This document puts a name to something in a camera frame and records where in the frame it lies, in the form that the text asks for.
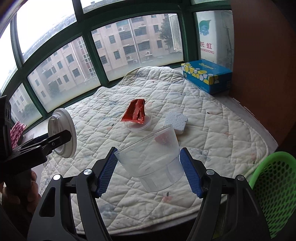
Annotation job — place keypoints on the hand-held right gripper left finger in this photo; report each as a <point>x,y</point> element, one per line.
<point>106,173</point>

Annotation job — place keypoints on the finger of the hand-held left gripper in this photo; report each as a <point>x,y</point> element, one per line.
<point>60,139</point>
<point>34,141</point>

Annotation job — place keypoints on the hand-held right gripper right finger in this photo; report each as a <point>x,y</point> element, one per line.
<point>192,173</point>

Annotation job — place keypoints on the white cup lid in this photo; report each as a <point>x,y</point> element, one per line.
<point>62,120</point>

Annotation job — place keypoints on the clear plastic cup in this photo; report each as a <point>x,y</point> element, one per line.
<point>148,160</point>

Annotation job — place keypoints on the white foam piece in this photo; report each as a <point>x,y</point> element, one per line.
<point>177,121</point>

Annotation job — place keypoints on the clear round plastic lid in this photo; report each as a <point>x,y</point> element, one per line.
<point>138,128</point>

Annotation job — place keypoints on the red foil wrapper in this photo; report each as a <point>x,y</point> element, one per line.
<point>134,111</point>

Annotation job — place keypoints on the green mesh wastebasket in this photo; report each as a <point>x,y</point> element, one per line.
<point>277,185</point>

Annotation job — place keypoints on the person's left hand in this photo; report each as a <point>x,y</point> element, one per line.
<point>33,192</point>

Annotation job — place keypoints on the pink patterned packet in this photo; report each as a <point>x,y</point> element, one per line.
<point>18,132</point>

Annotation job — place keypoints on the white quilted mat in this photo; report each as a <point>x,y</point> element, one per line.
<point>208,115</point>

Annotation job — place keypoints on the beige apartment building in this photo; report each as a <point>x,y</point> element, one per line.
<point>69,67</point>

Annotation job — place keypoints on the blue tissue box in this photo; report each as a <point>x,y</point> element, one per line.
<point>203,71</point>

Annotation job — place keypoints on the brown wooden cabinet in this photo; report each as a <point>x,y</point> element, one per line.
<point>259,69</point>

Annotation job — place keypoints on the green tree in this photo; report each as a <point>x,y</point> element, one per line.
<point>166,34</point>

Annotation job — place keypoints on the white outdoor air conditioner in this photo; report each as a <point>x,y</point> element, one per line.
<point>219,34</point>

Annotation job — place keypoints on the white louvered shutter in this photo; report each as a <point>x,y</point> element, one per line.
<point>175,32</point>

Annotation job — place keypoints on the green window frame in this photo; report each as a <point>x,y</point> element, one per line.
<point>87,34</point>

